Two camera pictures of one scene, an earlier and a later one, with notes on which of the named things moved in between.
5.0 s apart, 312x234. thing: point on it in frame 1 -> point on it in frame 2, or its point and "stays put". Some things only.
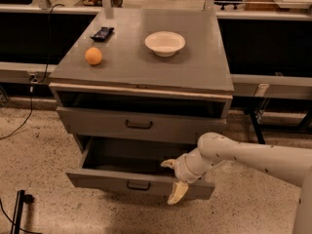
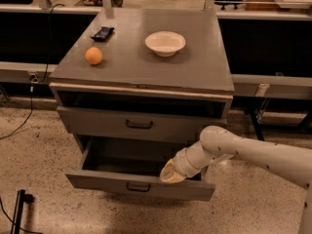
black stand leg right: x=257 y=129 stays put
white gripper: x=182 y=170 -> x=184 y=163
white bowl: x=165 y=44 stays put
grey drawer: x=134 y=166 stays put
